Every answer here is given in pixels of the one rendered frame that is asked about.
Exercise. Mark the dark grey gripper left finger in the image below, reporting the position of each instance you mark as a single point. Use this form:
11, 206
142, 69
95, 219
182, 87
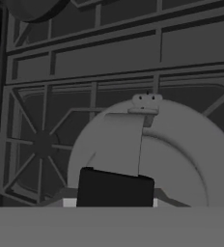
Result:
96, 189

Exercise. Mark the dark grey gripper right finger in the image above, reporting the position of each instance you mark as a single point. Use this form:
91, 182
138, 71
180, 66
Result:
134, 193

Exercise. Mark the hob with dark grates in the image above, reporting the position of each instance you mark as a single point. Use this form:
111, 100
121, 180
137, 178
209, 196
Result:
117, 54

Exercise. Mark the dark round pan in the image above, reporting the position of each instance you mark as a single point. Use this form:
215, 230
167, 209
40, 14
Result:
36, 11

